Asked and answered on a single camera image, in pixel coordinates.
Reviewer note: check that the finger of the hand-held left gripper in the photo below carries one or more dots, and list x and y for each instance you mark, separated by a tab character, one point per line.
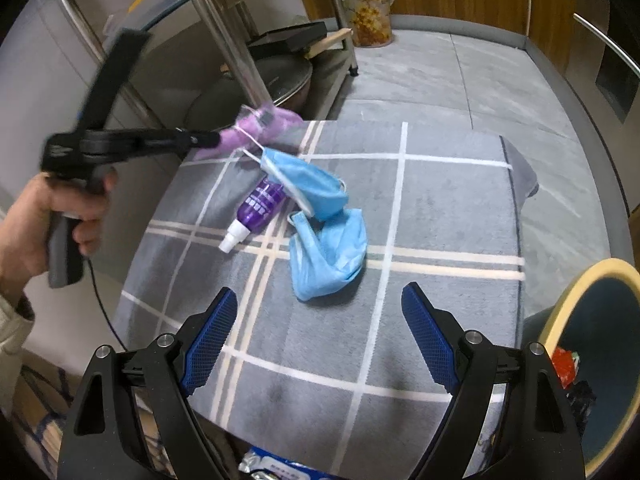
170	140
120	70

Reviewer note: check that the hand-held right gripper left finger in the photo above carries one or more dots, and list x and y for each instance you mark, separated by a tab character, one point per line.
210	345

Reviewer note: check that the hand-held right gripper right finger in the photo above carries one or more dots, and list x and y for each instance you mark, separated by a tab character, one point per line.
430	340

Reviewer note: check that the purple packet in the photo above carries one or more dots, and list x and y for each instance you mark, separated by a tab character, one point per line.
280	120

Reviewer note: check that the blue face mask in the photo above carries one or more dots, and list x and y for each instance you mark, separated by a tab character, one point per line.
310	185
325	260

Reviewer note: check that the red plastic bag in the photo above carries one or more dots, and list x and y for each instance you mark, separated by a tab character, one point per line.
562	365

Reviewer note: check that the yellow rimmed trash bin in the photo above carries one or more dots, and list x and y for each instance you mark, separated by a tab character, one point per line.
615	320

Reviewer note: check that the person's left hand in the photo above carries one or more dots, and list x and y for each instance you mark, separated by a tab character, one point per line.
25	240

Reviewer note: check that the grey refrigerator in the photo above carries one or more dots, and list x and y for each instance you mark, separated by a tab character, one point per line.
50	60

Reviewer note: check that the metal rack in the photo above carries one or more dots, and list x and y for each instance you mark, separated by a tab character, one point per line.
220	25

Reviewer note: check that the purple spray bottle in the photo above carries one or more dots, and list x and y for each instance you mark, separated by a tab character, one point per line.
260	205

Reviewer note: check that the dark lidded pan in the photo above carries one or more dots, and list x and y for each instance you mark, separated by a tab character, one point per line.
280	80

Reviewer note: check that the grey checked cloth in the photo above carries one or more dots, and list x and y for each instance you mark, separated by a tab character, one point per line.
440	210

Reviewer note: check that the blue wet wipes packet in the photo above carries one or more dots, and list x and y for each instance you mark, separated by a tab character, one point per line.
280	467

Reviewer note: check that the black flat tray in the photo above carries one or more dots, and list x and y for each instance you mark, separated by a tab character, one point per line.
295	35

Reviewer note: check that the wooden cutting board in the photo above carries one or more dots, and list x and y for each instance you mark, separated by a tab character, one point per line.
330	40

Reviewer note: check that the yellow patterned bag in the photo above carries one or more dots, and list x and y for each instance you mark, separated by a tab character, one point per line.
370	20

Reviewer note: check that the stainless steel cabinet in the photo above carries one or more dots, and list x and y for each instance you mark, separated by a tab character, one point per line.
600	40

